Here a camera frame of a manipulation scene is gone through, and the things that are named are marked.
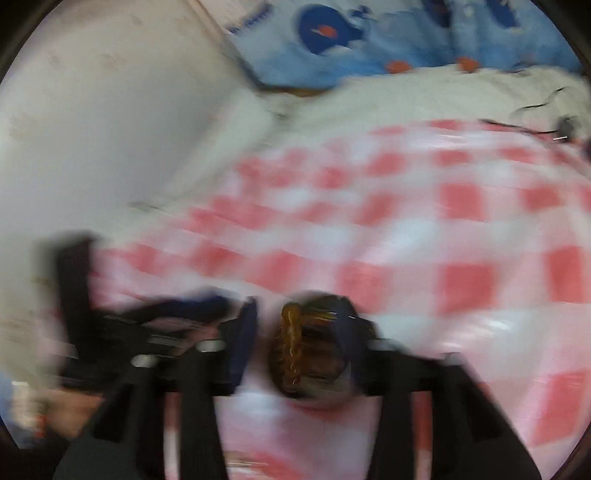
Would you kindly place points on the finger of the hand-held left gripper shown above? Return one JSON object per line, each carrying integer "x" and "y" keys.
{"x": 161, "y": 340}
{"x": 194, "y": 307}

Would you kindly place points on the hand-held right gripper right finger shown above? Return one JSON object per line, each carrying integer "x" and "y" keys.
{"x": 352, "y": 337}

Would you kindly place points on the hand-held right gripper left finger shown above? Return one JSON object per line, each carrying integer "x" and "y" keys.
{"x": 244, "y": 344}

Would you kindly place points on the person's left hand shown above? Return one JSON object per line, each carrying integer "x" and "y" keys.
{"x": 64, "y": 410}

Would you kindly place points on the red white checkered plastic tablecloth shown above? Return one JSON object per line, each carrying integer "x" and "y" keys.
{"x": 415, "y": 230}

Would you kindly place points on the white grid bed sheet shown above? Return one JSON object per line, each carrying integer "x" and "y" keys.
{"x": 415, "y": 97}

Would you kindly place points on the blue whale printed blanket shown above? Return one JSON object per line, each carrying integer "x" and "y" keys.
{"x": 369, "y": 46}

